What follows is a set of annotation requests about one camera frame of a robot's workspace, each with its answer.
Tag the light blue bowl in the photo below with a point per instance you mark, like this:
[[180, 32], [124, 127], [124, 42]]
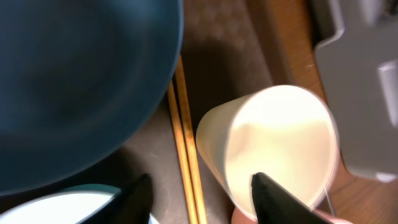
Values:
[[89, 203]]

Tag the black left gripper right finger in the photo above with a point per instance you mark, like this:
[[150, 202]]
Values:
[[275, 205]]

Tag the wooden chopstick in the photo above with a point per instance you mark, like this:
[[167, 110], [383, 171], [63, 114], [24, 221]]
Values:
[[182, 155], [190, 141]]

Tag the wooden chopstick right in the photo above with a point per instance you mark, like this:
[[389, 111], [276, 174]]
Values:
[[190, 141]]

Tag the wooden chopstick left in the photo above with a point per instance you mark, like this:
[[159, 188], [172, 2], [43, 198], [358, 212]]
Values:
[[182, 155]]

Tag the dark blue plate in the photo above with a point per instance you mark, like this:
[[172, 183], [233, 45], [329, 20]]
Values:
[[78, 77]]

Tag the brown serving tray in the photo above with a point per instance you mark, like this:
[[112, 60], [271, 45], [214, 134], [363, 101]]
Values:
[[222, 60]]

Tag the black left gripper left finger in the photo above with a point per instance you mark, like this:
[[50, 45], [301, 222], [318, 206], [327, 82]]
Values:
[[130, 204]]

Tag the white cup green inside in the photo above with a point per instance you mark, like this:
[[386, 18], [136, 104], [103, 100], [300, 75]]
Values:
[[284, 131]]

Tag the grey dishwasher rack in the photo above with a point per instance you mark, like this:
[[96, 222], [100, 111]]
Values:
[[357, 63]]

